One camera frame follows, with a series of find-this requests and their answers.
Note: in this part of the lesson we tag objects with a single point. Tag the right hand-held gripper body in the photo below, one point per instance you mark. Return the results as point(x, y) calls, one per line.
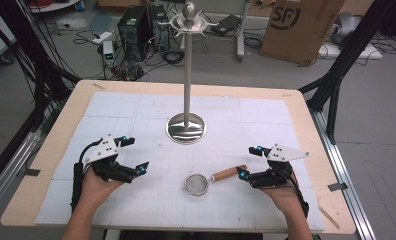
point(284, 153)

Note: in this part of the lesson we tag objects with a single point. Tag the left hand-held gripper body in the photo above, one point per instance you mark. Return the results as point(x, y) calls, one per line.
point(102, 151)

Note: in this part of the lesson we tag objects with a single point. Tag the person's left hand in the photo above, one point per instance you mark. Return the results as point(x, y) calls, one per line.
point(96, 188)

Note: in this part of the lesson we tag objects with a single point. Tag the person's right hand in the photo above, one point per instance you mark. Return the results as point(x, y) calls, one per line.
point(282, 197)

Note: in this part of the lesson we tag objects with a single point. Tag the white gridded mat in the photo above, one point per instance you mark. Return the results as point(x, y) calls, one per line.
point(152, 200)

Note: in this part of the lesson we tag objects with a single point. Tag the brown tape piece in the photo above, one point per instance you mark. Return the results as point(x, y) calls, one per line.
point(98, 86)

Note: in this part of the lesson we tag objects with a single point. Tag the black tape piece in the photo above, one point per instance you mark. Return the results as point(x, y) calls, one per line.
point(337, 186)
point(32, 172)

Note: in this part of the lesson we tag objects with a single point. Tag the steel hook stand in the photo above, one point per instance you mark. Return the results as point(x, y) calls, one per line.
point(187, 83)

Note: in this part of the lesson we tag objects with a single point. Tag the white device with green display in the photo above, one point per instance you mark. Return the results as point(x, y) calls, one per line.
point(108, 53)

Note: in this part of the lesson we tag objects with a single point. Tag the white power strip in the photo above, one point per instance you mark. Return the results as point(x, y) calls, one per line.
point(101, 37)

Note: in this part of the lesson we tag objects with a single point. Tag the black computer tower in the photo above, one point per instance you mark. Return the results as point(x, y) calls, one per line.
point(159, 30)
point(132, 33)

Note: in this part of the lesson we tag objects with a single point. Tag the white stand pole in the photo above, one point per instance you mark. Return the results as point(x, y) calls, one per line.
point(241, 40)

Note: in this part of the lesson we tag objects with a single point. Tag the large cardboard box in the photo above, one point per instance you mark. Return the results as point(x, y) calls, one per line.
point(296, 36)

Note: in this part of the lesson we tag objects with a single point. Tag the flat white board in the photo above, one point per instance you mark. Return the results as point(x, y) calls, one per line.
point(369, 53)

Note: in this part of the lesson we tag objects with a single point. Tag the flat black device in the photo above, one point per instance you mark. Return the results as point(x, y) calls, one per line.
point(226, 24)

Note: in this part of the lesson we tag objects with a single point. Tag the grey bag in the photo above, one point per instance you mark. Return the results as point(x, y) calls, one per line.
point(347, 25)

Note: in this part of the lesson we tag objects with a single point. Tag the round white tabletop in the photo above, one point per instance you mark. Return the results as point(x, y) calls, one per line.
point(52, 6)

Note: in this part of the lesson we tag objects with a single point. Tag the aluminium rail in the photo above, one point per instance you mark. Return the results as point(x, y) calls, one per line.
point(339, 166)
point(6, 180)

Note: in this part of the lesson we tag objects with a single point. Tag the black metal frame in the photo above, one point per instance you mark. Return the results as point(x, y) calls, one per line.
point(36, 66)
point(352, 43)

